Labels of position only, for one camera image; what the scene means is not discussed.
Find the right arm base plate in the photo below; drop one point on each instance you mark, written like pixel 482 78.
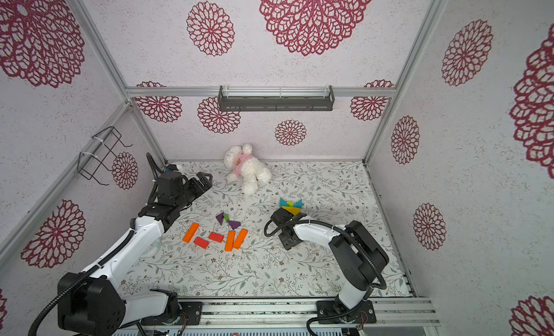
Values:
pixel 334 312

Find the black wire wall rack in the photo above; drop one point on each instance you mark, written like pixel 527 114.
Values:
pixel 89 162

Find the right red block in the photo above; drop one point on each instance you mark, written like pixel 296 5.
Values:
pixel 215 237

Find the orange long block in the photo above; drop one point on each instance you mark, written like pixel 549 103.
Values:
pixel 190 232
pixel 229 244
pixel 240 239

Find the middle orange long block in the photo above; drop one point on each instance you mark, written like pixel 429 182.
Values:
pixel 229 244

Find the purple triangle block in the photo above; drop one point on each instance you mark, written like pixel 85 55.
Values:
pixel 220 218
pixel 234 224

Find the red block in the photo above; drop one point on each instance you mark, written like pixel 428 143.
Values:
pixel 203 243
pixel 215 237

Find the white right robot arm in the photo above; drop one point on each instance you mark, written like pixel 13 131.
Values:
pixel 360 258

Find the left orange long block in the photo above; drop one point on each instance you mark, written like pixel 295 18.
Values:
pixel 190 232

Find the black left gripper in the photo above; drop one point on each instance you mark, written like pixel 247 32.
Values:
pixel 205 183

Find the grey wall shelf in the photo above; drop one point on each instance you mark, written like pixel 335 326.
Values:
pixel 278 100

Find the right orange long block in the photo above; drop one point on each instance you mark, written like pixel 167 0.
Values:
pixel 240 239

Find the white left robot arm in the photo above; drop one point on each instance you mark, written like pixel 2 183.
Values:
pixel 88 302

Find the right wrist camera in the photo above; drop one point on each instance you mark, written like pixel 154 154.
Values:
pixel 281 216

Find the left red block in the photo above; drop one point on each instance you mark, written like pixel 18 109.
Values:
pixel 203 243

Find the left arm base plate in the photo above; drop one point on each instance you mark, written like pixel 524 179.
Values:
pixel 185 313

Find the white teddy bear pink shirt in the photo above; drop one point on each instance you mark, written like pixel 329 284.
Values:
pixel 245 168

